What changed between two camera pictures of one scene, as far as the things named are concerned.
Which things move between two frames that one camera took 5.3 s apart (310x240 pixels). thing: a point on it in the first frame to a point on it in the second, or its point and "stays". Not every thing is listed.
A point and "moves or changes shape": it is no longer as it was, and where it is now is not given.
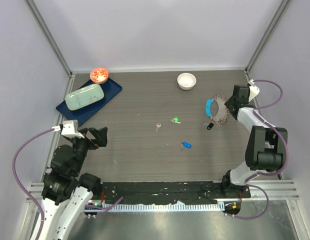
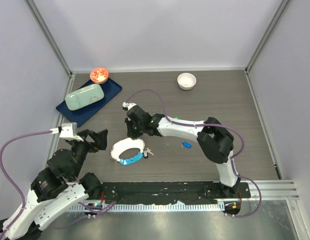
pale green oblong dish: (84, 97) stays
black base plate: (157, 193) stays
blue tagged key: (186, 144) stays
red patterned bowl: (99, 75) stays
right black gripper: (229, 103) to (132, 134)
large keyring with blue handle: (216, 109) to (127, 143)
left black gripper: (100, 135) stays
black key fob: (210, 126) moves or changes shape
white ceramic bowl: (186, 81) stays
